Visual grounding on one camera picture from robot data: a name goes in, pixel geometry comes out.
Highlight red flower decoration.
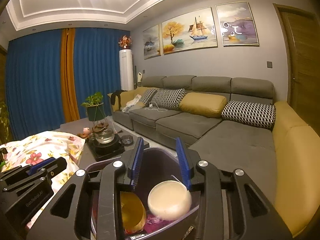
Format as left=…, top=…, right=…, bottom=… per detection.
left=118, top=35, right=132, bottom=49

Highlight wooden door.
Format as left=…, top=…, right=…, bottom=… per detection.
left=274, top=4, right=319, bottom=133

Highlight grey sectional sofa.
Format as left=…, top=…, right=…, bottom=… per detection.
left=108, top=75, right=319, bottom=239

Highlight pink pig figurine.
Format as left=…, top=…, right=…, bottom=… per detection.
left=83, top=127, right=91, bottom=136

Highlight black tea tray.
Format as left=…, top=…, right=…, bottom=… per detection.
left=86, top=134, right=125, bottom=161

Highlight white standing air conditioner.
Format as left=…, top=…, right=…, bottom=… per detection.
left=119, top=49, right=134, bottom=90

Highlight purple trash bin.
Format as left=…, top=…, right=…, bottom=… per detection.
left=85, top=146, right=201, bottom=240

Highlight white clothes on sofa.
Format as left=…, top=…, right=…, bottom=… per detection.
left=121, top=94, right=144, bottom=113

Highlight green potted plant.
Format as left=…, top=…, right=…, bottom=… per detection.
left=81, top=92, right=106, bottom=122

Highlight blue curtain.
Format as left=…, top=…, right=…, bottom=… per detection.
left=5, top=28, right=130, bottom=140

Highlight patterned cushion right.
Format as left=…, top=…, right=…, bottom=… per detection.
left=221, top=100, right=276, bottom=130

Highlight patterned cushion left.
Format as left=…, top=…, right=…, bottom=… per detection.
left=150, top=88, right=186, bottom=110

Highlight hanging plant on stand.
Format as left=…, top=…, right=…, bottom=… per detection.
left=0, top=101, right=10, bottom=145

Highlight middle sailboat tree painting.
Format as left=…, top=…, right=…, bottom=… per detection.
left=161, top=7, right=217, bottom=54

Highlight left landscape painting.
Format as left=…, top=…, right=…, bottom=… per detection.
left=142, top=24, right=161, bottom=60

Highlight glass teapot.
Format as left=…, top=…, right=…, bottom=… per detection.
left=93, top=122, right=115, bottom=144

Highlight floral tablecloth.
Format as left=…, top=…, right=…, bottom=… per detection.
left=0, top=130, right=86, bottom=225

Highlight right purple painting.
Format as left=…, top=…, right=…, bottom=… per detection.
left=215, top=1, right=259, bottom=47

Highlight yellow cushion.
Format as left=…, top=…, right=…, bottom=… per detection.
left=179, top=92, right=227, bottom=118

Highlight white red paper cup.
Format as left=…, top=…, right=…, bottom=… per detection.
left=148, top=180, right=192, bottom=220

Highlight red paper cup gold rim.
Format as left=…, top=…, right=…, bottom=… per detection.
left=120, top=191, right=146, bottom=235

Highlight patterned cushion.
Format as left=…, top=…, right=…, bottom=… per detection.
left=221, top=100, right=276, bottom=130
left=150, top=88, right=186, bottom=110

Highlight orange curtain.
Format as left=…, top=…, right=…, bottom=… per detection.
left=60, top=28, right=80, bottom=122

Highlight black garment on sofa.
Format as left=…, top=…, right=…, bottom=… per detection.
left=110, top=89, right=126, bottom=108

